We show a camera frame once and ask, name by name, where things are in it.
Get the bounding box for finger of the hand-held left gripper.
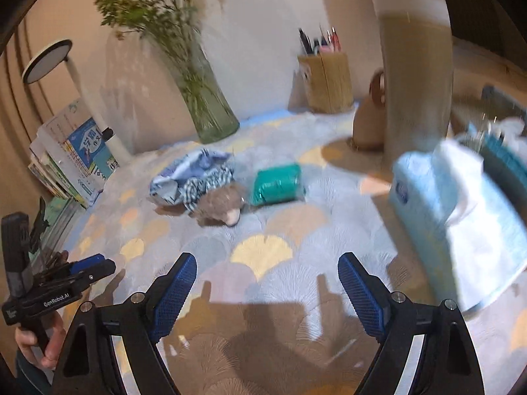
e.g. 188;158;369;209
45;254;107;280
62;260;117;293

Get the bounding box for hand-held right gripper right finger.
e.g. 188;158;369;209
338;252;484;395

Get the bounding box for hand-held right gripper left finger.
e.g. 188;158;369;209
51;252;198;395

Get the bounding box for person's left forearm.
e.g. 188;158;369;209
14;352;53;395

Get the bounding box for person's left hand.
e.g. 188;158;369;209
15;316;67;370

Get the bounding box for black clip stand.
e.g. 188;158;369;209
28;195;51;252

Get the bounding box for stack of flat magazines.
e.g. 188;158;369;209
40;195;88;256

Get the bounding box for brown hedgehog plush toy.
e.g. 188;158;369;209
190;184;248;228

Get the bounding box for fan patterned tablecloth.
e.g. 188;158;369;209
62;111;527;395

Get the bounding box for plush toy with checkered cloth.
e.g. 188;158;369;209
181;166;234;215

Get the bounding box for row of standing books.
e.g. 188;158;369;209
28;98;123;210

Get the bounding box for blue white patterned cloth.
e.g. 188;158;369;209
149;149;234;207

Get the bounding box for light blue tissue pack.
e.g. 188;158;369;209
390;137;527;312

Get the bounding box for green foil packet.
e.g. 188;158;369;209
250;163;308;207

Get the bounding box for white desk lamp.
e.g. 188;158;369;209
21;40;133;166

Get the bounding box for teal ribbed object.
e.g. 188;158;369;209
464;118;527;184

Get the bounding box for wooden pen holder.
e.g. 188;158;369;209
296;51;355;115

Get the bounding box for tall beige cylinder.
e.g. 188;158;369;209
370;0;455;166

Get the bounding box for bunch of pens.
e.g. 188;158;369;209
298;25;342;56

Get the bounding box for glass vase with green stems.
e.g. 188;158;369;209
94;0;228;126

